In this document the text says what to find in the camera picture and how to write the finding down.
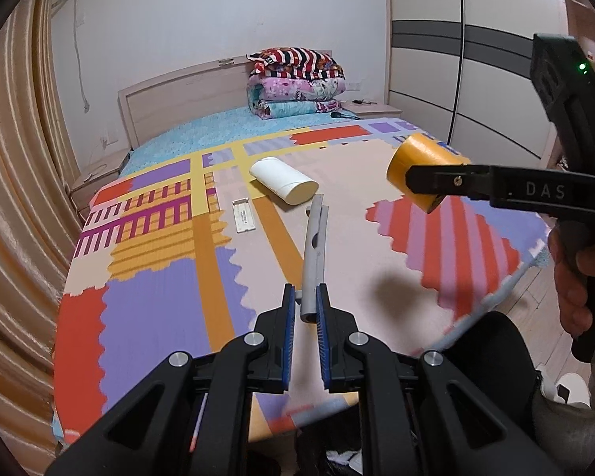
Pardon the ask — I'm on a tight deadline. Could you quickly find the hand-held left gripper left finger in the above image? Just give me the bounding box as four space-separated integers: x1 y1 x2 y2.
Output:
47 284 298 476

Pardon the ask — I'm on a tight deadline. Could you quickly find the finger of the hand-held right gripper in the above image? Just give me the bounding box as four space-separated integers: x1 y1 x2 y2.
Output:
404 163 497 204

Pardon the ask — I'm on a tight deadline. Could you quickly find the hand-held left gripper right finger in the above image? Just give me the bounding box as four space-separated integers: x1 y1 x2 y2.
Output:
315 284 561 476

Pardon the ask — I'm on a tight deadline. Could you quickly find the grey tube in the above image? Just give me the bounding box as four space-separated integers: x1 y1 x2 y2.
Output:
300 194 330 326

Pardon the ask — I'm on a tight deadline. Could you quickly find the black-lined trash bin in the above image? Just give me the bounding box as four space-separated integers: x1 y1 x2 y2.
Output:
292 407 374 476

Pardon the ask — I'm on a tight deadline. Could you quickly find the person's right hand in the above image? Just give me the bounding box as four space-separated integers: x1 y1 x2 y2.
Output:
548 223 595 339

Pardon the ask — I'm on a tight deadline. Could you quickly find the wooden nightstand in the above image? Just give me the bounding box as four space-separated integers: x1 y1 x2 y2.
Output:
340 102 403 120
69 149 132 215

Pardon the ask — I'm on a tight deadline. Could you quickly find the white wardrobe with dark stripes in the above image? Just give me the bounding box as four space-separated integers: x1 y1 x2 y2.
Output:
387 0 576 170

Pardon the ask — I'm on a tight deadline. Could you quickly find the colourful patterned play mat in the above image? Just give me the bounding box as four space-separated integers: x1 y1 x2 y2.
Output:
54 118 549 438

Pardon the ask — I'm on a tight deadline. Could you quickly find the white cylinder roll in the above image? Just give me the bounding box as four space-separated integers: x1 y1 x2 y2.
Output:
249 157 320 206

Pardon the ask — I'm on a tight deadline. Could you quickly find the pink printed folded blanket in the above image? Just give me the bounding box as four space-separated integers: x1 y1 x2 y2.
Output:
248 74 348 111

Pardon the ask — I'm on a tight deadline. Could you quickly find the blue folded blanket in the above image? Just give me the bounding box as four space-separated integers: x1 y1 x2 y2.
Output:
250 99 343 119

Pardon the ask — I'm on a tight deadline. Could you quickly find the striped folded blanket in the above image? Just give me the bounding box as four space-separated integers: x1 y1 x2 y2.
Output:
246 47 346 81

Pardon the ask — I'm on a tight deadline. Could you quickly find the bed with blue sheet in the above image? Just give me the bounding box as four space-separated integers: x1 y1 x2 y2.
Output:
52 104 552 457

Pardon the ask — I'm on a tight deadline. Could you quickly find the white slipper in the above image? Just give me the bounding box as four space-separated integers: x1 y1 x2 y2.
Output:
539 372 592 408

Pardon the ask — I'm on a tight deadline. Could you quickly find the wooden bed headboard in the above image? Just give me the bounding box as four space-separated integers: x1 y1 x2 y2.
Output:
118 54 259 150

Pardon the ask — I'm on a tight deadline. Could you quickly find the beige curtain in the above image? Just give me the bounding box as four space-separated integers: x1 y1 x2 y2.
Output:
0 0 96 476

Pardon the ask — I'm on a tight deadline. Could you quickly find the white wall cable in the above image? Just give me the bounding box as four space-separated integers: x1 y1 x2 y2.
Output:
72 0 93 113

